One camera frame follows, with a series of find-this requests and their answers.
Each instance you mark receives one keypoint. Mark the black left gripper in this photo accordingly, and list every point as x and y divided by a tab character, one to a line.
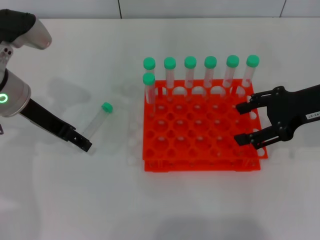
47	122

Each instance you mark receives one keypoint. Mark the clear test tube green cap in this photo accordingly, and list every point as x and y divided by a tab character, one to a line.
149	63
149	78
170	63
252	60
107	107
190	62
210	62
232	61

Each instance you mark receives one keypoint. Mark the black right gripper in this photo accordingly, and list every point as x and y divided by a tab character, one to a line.
292	105

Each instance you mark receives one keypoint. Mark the orange plastic test tube rack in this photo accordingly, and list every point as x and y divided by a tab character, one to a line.
190	130

